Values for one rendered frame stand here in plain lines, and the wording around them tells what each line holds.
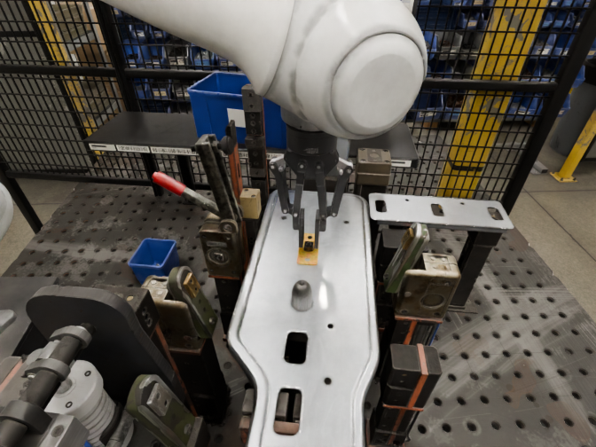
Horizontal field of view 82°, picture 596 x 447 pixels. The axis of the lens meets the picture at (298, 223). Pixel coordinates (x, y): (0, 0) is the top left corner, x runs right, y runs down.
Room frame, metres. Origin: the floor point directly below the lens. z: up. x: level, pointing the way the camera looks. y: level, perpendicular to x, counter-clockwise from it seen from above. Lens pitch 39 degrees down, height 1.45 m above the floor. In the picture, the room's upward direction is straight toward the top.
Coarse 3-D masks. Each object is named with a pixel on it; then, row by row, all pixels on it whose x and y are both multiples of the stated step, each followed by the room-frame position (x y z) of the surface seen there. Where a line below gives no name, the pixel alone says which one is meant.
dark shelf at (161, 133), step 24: (120, 120) 1.01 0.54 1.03; (144, 120) 1.01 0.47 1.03; (168, 120) 1.01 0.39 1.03; (192, 120) 1.01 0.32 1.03; (96, 144) 0.86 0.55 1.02; (120, 144) 0.86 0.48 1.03; (144, 144) 0.85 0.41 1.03; (168, 144) 0.85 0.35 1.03; (192, 144) 0.85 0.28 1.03; (240, 144) 0.85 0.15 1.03; (360, 144) 0.85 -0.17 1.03; (384, 144) 0.85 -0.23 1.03; (408, 144) 0.85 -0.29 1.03; (408, 168) 0.77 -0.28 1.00
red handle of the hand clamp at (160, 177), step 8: (152, 176) 0.50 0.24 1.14; (160, 176) 0.50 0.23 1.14; (168, 176) 0.50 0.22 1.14; (160, 184) 0.49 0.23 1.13; (168, 184) 0.49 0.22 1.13; (176, 184) 0.49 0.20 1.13; (184, 184) 0.50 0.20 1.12; (176, 192) 0.49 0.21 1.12; (184, 192) 0.49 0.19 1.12; (192, 192) 0.50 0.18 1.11; (192, 200) 0.49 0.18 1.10; (200, 200) 0.49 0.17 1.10; (208, 200) 0.50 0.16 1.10; (208, 208) 0.49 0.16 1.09; (216, 208) 0.49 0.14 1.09
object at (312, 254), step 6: (306, 234) 0.51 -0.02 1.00; (312, 234) 0.51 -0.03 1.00; (306, 240) 0.49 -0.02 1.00; (312, 240) 0.49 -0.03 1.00; (306, 246) 0.47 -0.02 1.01; (312, 246) 0.47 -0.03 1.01; (318, 246) 0.48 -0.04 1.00; (300, 252) 0.46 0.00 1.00; (306, 252) 0.46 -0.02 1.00; (312, 252) 0.46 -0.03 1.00; (300, 258) 0.45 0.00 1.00; (312, 258) 0.45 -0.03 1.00; (306, 264) 0.43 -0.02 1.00; (312, 264) 0.43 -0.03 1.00
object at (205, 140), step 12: (204, 144) 0.47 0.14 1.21; (216, 144) 0.49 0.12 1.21; (228, 144) 0.48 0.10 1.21; (204, 156) 0.47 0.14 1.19; (216, 156) 0.50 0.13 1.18; (204, 168) 0.47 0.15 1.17; (216, 168) 0.47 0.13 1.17; (216, 180) 0.47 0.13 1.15; (228, 180) 0.50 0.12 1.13; (216, 192) 0.47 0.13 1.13; (228, 192) 0.50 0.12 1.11; (216, 204) 0.47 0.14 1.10; (228, 204) 0.47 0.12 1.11; (228, 216) 0.47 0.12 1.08; (240, 216) 0.50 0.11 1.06
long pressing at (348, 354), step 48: (288, 192) 0.66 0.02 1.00; (288, 240) 0.50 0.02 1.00; (336, 240) 0.50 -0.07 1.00; (240, 288) 0.38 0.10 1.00; (288, 288) 0.38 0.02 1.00; (336, 288) 0.38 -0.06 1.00; (240, 336) 0.29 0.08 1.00; (336, 336) 0.29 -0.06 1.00; (288, 384) 0.22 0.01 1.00; (336, 384) 0.22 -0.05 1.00; (336, 432) 0.16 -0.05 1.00
